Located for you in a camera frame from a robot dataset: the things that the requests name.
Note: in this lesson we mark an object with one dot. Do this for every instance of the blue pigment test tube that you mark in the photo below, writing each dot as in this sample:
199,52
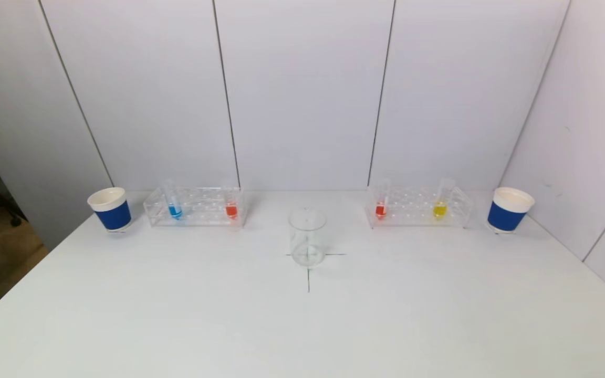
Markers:
175,211

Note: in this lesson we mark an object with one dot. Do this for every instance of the blue sleeved white paper cup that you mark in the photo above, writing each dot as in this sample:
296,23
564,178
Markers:
114,215
506,216

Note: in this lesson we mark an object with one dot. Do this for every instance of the yellow pigment test tube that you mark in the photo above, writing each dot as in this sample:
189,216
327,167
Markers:
440,210

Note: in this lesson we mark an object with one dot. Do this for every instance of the clear acrylic test tube rack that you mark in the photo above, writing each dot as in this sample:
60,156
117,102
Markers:
202,206
413,206

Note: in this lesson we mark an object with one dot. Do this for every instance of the clear glass beaker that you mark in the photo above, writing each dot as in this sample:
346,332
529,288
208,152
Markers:
308,247

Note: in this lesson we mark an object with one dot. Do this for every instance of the red pigment test tube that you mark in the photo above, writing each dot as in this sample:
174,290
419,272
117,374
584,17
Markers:
381,210
231,210

